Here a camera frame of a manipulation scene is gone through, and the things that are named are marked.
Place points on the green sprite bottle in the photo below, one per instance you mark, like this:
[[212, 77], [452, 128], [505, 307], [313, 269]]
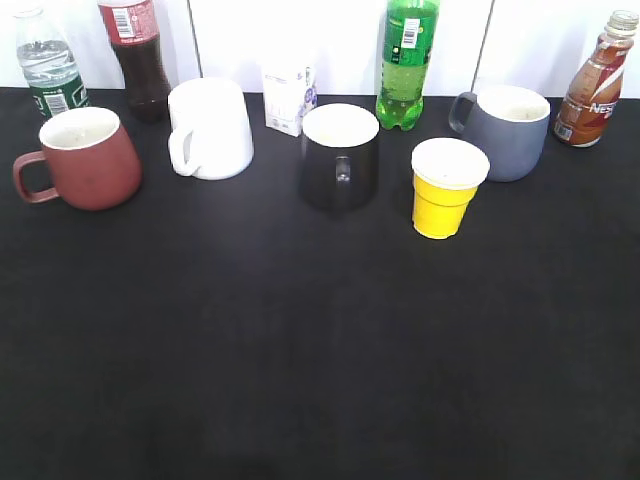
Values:
[[408, 41]]

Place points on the white milk carton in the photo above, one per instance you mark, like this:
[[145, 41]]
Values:
[[289, 93]]

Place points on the yellow paper cup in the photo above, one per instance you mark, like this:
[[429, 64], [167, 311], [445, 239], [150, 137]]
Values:
[[446, 175]]

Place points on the grey ceramic mug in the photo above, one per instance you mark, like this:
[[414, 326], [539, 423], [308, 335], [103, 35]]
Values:
[[508, 123]]

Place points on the clear water bottle green label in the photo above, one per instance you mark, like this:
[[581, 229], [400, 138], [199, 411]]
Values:
[[47, 62]]

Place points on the black ceramic mug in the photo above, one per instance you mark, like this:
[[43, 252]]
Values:
[[340, 157]]

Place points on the white ceramic mug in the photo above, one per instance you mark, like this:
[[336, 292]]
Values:
[[211, 137]]

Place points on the cola bottle red label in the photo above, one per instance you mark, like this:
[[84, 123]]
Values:
[[134, 36]]

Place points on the red ceramic mug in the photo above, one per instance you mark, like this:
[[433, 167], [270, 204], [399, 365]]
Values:
[[91, 159]]

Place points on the brown nescafe coffee bottle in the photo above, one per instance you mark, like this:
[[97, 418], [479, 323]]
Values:
[[590, 100]]

